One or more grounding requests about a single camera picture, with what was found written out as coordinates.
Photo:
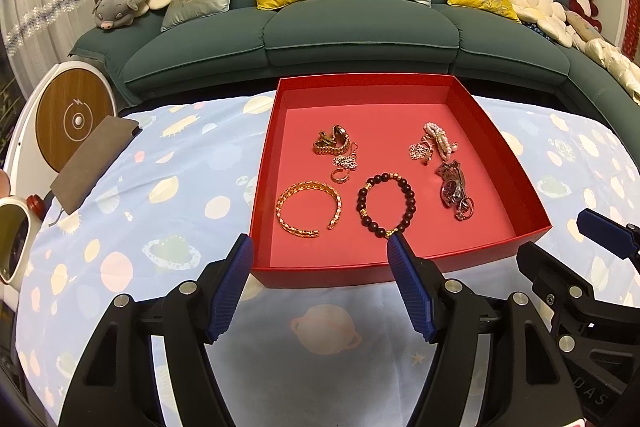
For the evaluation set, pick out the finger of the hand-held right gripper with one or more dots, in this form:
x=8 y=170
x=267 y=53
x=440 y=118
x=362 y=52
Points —
x=545 y=272
x=605 y=232

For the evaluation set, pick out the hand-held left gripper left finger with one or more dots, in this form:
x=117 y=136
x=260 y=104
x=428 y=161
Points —
x=230 y=292

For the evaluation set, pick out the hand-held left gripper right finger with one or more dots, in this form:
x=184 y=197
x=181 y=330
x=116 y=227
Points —
x=410 y=287

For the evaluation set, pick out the red cardboard box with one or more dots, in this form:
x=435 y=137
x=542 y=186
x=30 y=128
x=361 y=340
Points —
x=310 y=249

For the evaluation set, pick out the silver wristwatch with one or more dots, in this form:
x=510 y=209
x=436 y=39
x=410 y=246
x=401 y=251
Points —
x=450 y=189

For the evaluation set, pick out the gold leaf bangle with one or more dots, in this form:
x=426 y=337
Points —
x=287 y=197

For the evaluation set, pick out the gold hoop earring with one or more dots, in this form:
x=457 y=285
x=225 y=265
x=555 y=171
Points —
x=340 y=176

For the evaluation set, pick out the cream satin pillow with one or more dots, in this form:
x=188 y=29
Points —
x=617 y=62

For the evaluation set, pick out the small red ornament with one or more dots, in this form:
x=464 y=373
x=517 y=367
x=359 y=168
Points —
x=35 y=203

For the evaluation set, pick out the white round-eared mirror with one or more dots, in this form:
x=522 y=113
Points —
x=10 y=232

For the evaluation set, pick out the white flower-shaped cushion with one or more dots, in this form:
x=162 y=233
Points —
x=540 y=7

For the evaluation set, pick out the white device with wooden disc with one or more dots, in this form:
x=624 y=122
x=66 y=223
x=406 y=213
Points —
x=60 y=127

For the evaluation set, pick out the dark green sofa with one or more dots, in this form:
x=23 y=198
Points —
x=350 y=27

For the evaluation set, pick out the white sheer curtain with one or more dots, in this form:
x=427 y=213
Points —
x=30 y=52

